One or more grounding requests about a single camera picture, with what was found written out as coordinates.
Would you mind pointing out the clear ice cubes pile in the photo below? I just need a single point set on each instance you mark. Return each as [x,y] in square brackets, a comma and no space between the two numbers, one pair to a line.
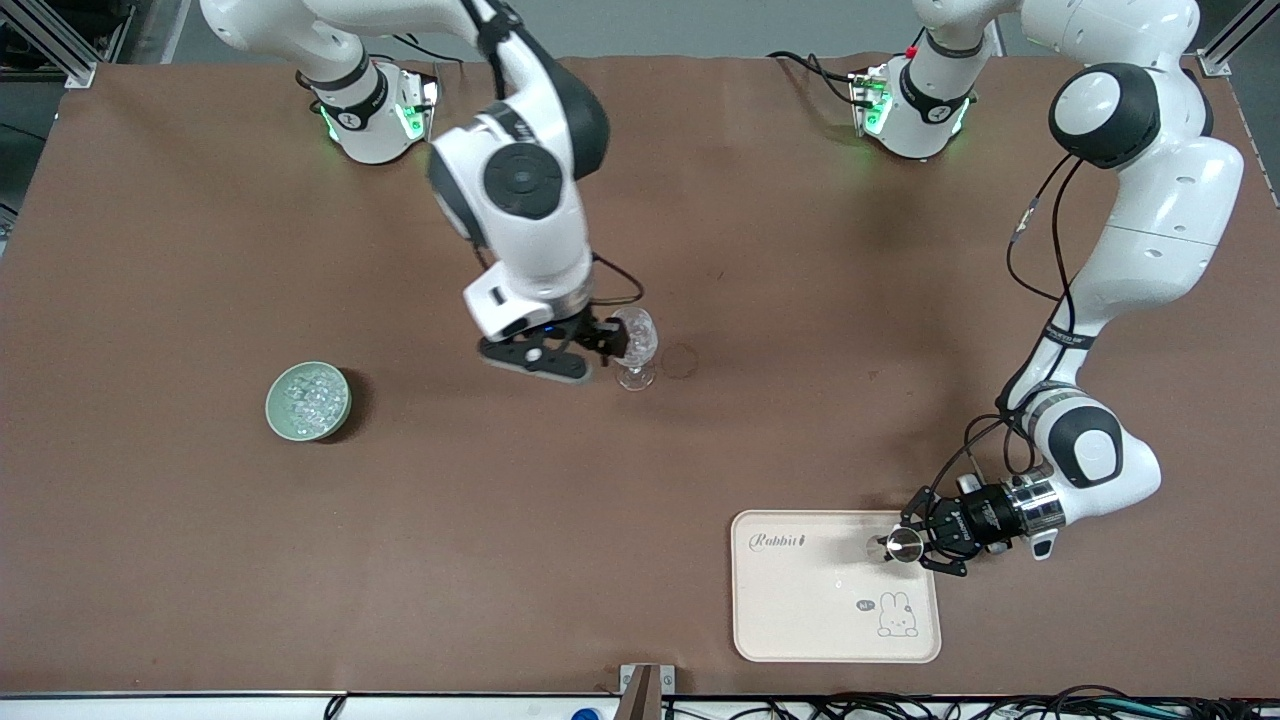
[310,402]

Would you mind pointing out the cream rabbit print tray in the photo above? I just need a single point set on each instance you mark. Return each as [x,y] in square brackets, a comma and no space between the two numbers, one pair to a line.
[820,600]

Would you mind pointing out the grey metal mounting bracket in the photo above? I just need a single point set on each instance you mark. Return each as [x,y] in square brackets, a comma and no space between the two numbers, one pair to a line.
[668,680]

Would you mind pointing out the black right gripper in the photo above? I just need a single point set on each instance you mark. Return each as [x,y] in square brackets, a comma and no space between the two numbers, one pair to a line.
[592,331]

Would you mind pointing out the steel cocktail jigger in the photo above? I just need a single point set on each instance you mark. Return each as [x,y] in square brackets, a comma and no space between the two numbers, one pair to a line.
[905,545]

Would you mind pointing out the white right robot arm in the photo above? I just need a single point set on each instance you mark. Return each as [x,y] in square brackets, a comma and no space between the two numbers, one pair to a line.
[520,240]

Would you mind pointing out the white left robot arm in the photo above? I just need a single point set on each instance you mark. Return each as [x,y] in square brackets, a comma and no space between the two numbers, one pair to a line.
[1150,200]

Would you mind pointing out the green ceramic bowl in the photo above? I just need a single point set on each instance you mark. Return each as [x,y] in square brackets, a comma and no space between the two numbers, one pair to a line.
[276,425]

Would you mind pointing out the clear wine glass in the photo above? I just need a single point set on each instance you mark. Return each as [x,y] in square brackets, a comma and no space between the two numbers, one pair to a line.
[642,345]

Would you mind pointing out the brown camera mast pole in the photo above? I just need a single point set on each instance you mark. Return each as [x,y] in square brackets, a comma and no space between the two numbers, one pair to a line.
[640,702]

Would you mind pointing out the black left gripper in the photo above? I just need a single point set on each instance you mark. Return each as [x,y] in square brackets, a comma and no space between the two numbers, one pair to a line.
[975,523]

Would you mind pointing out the brown table cover mat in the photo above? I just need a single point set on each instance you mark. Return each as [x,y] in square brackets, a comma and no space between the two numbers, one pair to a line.
[500,560]

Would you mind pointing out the grey base connector box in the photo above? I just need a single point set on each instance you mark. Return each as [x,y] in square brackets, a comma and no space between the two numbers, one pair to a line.
[425,100]
[868,95]

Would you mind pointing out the aluminium frame profile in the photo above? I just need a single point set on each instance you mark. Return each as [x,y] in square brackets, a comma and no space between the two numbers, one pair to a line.
[70,60]
[1235,40]

